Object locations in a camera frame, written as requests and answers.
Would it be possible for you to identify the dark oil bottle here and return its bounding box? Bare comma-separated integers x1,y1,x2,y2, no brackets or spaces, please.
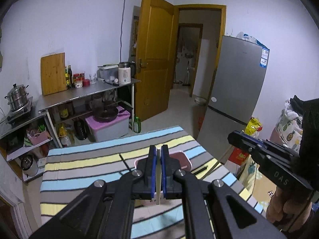
65,66,72,88

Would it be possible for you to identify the right hand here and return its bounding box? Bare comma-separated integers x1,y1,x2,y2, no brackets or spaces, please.
266,187,312,232

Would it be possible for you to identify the grey refrigerator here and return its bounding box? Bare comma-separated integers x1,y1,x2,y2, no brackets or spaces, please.
197,36,270,158

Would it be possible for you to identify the green plastic bottle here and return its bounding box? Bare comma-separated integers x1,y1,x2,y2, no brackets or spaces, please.
133,116,141,133

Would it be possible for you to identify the black frying pan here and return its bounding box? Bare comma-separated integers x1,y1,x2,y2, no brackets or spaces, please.
93,107,119,122

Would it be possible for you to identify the wall power cord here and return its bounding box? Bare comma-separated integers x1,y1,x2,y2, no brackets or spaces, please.
119,0,129,64

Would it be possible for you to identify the steel kitchen shelf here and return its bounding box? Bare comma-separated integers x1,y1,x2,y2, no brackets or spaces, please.
1,79,138,182

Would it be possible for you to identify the stainless steel steamer pot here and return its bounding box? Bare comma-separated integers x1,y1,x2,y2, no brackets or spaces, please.
4,84,28,111

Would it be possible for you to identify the pineapple print fabric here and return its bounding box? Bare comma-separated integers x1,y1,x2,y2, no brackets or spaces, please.
275,99,303,153

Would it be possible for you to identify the clear plastic storage box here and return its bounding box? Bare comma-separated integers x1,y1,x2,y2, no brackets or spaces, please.
98,64,118,82

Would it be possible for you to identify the pink plastic utensil caddy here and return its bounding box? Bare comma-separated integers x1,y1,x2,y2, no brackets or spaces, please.
134,145,192,200

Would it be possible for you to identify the black chopstick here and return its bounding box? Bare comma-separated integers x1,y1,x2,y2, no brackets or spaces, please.
192,166,208,175
119,154,132,172

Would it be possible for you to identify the pink small basket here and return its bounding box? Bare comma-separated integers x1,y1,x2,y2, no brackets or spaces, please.
27,129,48,145

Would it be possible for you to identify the purple lid storage bin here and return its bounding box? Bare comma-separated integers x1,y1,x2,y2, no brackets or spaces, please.
85,106,130,142

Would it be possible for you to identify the yellow wooden door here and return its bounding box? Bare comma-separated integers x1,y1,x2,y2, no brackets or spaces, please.
135,0,179,121

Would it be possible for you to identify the white rice cooker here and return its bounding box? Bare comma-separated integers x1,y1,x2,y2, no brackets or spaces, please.
21,154,38,177

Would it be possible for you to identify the portable gas stove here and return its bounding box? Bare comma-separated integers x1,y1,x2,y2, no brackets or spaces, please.
5,97,33,125

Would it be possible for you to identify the white electric kettle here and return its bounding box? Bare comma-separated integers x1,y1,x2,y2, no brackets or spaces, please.
118,62,136,85

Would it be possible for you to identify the red lidded jar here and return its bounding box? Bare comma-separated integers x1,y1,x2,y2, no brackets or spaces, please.
72,72,90,88

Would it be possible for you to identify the yellow snack bag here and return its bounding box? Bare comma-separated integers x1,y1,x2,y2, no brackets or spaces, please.
244,117,263,138

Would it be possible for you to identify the wooden cutting board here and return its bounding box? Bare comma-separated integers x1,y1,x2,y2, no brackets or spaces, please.
40,53,67,96

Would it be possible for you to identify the red cardboard box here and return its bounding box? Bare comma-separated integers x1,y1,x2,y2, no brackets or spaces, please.
227,147,249,173

